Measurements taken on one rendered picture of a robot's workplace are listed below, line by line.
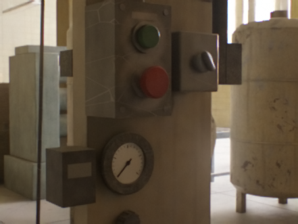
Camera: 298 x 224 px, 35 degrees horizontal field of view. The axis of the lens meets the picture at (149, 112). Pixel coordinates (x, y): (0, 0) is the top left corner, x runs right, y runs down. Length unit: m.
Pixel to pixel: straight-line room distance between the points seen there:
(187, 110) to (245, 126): 4.87
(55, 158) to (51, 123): 6.12
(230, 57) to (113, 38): 0.33
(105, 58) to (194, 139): 0.24
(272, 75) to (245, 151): 0.92
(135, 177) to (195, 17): 0.27
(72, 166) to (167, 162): 0.18
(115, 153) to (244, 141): 4.98
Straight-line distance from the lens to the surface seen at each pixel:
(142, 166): 0.70
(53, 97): 6.75
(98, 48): 0.62
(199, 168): 0.79
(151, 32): 0.61
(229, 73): 0.88
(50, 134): 6.76
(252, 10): 9.30
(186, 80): 0.67
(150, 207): 0.74
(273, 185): 5.58
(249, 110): 5.59
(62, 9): 8.36
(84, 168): 0.63
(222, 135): 7.08
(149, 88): 0.58
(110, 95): 0.60
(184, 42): 0.67
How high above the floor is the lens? 1.51
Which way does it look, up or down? 3 degrees down
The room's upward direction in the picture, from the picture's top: straight up
